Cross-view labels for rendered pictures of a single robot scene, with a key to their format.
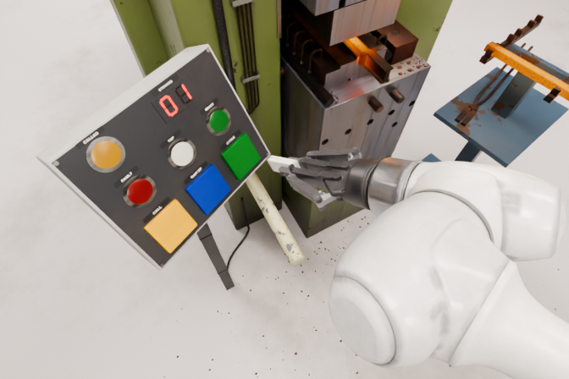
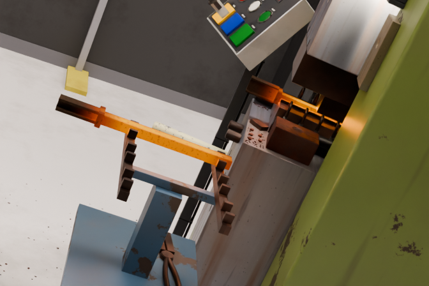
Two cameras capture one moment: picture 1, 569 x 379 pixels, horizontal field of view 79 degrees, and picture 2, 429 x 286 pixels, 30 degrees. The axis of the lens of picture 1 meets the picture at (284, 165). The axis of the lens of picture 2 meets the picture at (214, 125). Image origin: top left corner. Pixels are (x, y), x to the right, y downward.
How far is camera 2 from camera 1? 2.69 m
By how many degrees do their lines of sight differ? 87
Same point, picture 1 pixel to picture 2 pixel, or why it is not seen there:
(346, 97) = (255, 107)
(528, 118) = (97, 265)
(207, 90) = (281, 6)
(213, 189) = (230, 24)
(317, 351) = (41, 255)
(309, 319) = not seen: hidden behind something
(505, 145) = (96, 222)
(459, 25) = not seen: outside the picture
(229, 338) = not seen: hidden behind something
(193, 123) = (267, 6)
